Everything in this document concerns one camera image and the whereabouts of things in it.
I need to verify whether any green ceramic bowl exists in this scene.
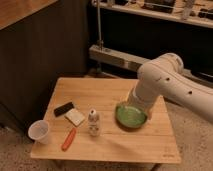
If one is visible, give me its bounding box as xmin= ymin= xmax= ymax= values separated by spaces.
xmin=115 ymin=103 xmax=147 ymax=129

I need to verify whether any dark wooden cabinet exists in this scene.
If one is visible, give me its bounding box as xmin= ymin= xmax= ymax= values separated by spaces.
xmin=0 ymin=0 xmax=89 ymax=132

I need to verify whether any black eraser block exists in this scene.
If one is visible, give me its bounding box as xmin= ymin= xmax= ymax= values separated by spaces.
xmin=54 ymin=102 xmax=74 ymax=117

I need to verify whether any translucent plastic cup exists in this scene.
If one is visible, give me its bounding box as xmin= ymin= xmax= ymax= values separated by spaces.
xmin=28 ymin=120 xmax=51 ymax=144

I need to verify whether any orange marker pen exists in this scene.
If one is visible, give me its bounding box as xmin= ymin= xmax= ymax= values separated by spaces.
xmin=61 ymin=128 xmax=76 ymax=151

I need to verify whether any white sponge block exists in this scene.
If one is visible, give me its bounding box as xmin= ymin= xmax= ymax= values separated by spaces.
xmin=65 ymin=109 xmax=85 ymax=126

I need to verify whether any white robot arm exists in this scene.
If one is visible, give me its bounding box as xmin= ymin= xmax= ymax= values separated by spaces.
xmin=127 ymin=53 xmax=213 ymax=124

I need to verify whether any metal shelf rack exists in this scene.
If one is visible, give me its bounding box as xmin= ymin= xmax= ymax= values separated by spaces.
xmin=89 ymin=9 xmax=213 ymax=88

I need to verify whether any small wooden table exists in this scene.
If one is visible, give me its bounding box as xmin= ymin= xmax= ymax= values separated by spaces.
xmin=31 ymin=78 xmax=181 ymax=163

